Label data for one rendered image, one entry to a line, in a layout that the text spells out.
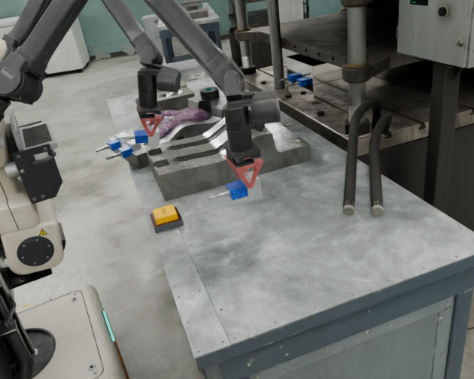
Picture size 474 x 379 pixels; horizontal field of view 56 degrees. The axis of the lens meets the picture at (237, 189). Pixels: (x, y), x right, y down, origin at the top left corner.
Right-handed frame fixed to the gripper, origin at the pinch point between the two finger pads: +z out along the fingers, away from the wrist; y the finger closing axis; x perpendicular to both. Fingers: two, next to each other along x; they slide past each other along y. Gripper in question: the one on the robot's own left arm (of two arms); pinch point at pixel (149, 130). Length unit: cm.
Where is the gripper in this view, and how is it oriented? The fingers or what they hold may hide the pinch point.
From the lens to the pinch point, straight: 149.3
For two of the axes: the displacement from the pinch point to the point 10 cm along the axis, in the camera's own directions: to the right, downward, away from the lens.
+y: -3.2, -5.4, 7.8
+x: -9.4, 1.3, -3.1
